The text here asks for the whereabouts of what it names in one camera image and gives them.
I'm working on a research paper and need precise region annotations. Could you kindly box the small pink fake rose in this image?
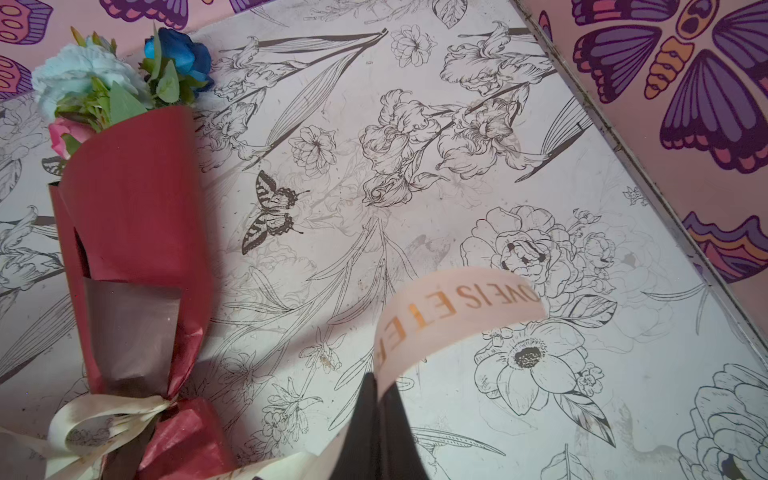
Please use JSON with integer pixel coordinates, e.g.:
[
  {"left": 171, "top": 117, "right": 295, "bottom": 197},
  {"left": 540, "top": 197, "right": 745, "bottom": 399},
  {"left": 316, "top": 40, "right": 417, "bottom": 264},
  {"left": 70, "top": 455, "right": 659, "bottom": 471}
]
[{"left": 48, "top": 118, "right": 96, "bottom": 160}]

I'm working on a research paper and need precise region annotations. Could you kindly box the cream satin ribbon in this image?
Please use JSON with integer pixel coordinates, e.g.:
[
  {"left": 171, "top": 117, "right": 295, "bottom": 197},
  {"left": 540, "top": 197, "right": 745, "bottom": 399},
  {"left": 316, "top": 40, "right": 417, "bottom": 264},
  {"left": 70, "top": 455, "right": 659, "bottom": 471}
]
[{"left": 7, "top": 267, "right": 546, "bottom": 479}]

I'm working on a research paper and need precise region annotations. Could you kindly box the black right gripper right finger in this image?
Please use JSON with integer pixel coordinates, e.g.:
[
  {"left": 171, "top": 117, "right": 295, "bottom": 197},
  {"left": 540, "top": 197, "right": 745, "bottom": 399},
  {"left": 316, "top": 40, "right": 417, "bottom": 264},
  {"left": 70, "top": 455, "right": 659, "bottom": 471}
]
[{"left": 379, "top": 385, "right": 429, "bottom": 480}]

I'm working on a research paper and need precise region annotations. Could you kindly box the blue fake rose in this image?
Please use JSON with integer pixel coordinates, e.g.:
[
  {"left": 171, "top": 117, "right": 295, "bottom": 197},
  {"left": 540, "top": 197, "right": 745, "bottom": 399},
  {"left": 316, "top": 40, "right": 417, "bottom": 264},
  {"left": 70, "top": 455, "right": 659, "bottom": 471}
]
[{"left": 139, "top": 28, "right": 214, "bottom": 108}]

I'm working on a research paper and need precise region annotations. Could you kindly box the white fake rose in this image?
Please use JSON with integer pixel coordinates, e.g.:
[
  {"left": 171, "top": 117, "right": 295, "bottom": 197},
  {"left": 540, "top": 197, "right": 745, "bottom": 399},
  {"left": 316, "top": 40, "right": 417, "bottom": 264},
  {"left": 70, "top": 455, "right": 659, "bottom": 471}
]
[{"left": 32, "top": 28, "right": 152, "bottom": 132}]

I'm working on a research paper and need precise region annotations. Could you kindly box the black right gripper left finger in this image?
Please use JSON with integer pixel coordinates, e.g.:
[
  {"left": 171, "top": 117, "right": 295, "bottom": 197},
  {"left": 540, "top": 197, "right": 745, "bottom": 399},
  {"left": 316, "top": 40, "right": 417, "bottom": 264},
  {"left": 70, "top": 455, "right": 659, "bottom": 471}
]
[{"left": 330, "top": 372, "right": 380, "bottom": 480}]

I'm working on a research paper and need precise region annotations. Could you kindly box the dark red wrapping paper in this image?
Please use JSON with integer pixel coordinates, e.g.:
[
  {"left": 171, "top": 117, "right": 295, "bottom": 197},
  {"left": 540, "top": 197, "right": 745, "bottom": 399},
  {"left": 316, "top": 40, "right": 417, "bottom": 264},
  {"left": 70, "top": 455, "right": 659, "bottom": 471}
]
[{"left": 49, "top": 106, "right": 235, "bottom": 479}]

